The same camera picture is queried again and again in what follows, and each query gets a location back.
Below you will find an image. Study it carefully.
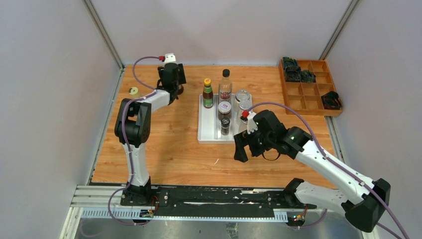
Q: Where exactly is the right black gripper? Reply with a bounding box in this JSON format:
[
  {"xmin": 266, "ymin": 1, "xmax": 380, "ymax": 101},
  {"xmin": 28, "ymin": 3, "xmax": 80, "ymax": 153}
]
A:
[{"xmin": 234, "ymin": 126, "xmax": 275, "ymax": 162}]

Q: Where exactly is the white-lid spice shaker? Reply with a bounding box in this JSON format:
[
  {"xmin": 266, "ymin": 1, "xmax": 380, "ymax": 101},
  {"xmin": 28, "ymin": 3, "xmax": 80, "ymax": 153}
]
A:
[{"xmin": 236, "ymin": 100, "xmax": 252, "ymax": 125}]

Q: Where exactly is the small black-cap bottle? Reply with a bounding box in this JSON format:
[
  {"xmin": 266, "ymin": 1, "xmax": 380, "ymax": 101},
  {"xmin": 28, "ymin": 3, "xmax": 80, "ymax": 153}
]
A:
[{"xmin": 220, "ymin": 117, "xmax": 230, "ymax": 135}]

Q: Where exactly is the yellow-cap green bottle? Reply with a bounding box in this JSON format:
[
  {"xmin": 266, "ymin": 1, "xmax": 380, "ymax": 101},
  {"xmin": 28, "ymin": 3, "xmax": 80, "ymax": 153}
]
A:
[{"xmin": 202, "ymin": 78, "xmax": 213, "ymax": 109}]

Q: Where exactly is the brown jar white lid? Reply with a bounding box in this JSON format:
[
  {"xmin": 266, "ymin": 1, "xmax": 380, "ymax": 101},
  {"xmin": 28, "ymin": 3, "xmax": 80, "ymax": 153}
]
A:
[{"xmin": 217, "ymin": 101, "xmax": 232, "ymax": 120}]

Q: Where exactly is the white divided plastic tray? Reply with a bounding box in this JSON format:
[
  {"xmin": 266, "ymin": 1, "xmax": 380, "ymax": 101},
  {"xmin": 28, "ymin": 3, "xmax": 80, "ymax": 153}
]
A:
[{"xmin": 198, "ymin": 94, "xmax": 247, "ymax": 144}]

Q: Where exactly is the clear lidded glass jar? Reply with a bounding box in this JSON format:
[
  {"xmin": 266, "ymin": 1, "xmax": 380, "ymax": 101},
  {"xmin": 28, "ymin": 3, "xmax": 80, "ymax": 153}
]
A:
[{"xmin": 233, "ymin": 89, "xmax": 251, "ymax": 110}]

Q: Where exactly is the black-cap clear sauce bottle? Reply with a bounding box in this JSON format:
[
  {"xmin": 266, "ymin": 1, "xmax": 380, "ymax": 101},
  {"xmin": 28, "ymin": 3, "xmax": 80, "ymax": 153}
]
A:
[{"xmin": 218, "ymin": 69, "xmax": 232, "ymax": 103}]

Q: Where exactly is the yellow-cap small bottle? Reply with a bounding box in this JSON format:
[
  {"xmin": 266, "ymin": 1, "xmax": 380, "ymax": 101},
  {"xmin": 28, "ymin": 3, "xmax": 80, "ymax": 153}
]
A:
[{"xmin": 128, "ymin": 87, "xmax": 141, "ymax": 99}]

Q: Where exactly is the red-lid sauce jar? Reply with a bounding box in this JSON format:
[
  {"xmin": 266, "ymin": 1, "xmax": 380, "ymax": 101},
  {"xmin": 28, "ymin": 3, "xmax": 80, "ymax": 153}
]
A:
[{"xmin": 178, "ymin": 85, "xmax": 184, "ymax": 95}]

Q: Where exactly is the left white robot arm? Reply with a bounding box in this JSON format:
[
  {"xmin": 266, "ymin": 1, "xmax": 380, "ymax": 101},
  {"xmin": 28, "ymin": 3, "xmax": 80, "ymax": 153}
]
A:
[{"xmin": 114, "ymin": 62, "xmax": 186, "ymax": 206}]

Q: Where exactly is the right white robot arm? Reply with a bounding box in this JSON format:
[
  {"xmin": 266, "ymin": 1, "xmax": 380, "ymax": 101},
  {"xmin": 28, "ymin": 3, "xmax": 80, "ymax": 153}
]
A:
[{"xmin": 233, "ymin": 110, "xmax": 391, "ymax": 233}]

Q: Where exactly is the wooden compartment organizer box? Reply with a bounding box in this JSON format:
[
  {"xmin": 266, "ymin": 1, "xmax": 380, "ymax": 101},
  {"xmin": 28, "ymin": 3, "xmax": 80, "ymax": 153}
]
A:
[{"xmin": 279, "ymin": 60, "xmax": 342, "ymax": 117}]

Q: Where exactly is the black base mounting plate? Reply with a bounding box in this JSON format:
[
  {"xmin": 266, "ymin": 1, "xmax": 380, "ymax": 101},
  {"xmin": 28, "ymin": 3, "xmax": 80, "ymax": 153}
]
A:
[{"xmin": 120, "ymin": 186, "xmax": 316, "ymax": 220}]

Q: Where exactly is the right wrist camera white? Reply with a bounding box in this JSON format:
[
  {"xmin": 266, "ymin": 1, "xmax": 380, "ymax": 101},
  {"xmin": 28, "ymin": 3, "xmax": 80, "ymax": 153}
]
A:
[{"xmin": 246, "ymin": 111, "xmax": 258, "ymax": 134}]

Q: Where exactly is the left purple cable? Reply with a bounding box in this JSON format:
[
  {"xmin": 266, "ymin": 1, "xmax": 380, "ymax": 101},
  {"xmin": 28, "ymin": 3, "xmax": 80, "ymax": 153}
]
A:
[{"xmin": 107, "ymin": 56, "xmax": 166, "ymax": 227}]

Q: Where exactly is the purple cable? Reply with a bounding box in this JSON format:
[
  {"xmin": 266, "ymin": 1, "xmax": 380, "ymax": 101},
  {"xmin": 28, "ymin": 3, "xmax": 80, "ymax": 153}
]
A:
[
  {"xmin": 107, "ymin": 56, "xmax": 166, "ymax": 227},
  {"xmin": 241, "ymin": 101, "xmax": 410, "ymax": 239}
]

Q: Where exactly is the black cable bundle middle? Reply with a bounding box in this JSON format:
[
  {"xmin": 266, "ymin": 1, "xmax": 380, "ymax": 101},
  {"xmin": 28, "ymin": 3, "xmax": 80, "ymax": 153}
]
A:
[{"xmin": 284, "ymin": 65, "xmax": 302, "ymax": 83}]

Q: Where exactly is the green black cable bundle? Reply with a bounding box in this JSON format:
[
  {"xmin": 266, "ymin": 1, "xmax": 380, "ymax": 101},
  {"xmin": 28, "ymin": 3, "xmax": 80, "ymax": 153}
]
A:
[{"xmin": 281, "ymin": 56, "xmax": 299, "ymax": 69}]

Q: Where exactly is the green cable bundle small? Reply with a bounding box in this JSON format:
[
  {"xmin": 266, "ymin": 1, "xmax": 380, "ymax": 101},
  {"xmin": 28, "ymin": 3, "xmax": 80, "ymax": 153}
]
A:
[{"xmin": 301, "ymin": 70, "xmax": 316, "ymax": 83}]

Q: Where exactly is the black cable bundle right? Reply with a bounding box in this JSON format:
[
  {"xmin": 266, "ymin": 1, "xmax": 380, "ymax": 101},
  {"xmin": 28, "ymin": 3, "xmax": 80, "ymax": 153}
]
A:
[{"xmin": 320, "ymin": 91, "xmax": 341, "ymax": 110}]

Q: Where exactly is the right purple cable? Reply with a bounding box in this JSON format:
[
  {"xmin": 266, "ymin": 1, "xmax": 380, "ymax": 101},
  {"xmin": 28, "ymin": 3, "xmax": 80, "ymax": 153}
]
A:
[{"xmin": 241, "ymin": 101, "xmax": 410, "ymax": 239}]

